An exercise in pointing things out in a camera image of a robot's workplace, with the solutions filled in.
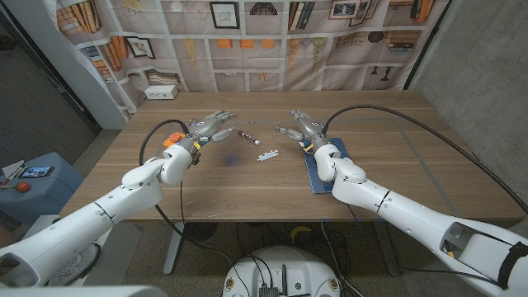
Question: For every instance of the white table leg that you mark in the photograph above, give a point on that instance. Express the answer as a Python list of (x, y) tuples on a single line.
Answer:
[(172, 247)]

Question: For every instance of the orange emergency stop box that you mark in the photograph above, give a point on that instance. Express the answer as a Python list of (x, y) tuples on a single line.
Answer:
[(171, 139)]

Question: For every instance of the black smartphone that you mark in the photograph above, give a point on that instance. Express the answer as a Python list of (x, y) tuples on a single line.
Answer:
[(37, 171)]

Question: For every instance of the maroon and white marker pen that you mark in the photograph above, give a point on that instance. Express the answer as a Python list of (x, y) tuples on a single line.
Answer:
[(248, 137)]

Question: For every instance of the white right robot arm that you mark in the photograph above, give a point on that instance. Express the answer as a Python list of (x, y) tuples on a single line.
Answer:
[(412, 210)]

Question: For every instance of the printed bookshelf backdrop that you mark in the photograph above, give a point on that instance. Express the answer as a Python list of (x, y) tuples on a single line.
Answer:
[(247, 57)]

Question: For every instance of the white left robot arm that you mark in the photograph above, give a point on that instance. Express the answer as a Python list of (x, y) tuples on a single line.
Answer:
[(95, 218)]

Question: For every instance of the white power strip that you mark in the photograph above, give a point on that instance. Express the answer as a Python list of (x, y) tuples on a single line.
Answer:
[(161, 92)]

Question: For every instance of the black backdrop pole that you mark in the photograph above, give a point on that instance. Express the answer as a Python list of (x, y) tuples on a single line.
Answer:
[(427, 45)]

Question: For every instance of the black round fan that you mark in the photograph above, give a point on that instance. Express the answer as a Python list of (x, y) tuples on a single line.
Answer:
[(200, 232)]

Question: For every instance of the red knob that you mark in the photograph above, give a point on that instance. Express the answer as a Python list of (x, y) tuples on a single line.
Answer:
[(23, 187)]

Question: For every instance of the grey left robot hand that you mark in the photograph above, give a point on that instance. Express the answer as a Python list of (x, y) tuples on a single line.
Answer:
[(206, 128)]

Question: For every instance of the yellow curved object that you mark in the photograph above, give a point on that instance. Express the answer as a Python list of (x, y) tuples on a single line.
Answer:
[(300, 231)]

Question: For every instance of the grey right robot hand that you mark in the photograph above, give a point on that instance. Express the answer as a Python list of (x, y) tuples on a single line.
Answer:
[(307, 130)]

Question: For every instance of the white puzzle piece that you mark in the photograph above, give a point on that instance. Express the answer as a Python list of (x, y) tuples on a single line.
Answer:
[(272, 154), (262, 157)]

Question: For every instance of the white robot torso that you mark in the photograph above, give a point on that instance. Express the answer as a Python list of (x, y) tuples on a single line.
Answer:
[(82, 293)]

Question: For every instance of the grey table leg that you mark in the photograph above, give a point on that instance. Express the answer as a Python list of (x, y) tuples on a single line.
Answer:
[(387, 251)]

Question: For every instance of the grey sneaker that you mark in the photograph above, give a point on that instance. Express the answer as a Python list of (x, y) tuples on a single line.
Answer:
[(76, 266)]

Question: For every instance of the blue-grey cabinet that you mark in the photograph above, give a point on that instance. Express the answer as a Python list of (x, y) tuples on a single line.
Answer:
[(49, 189)]

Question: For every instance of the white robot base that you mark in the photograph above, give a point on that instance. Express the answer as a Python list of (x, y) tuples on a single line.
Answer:
[(297, 268)]

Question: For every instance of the blue notebook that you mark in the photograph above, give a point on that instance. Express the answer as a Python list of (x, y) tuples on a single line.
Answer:
[(315, 173)]

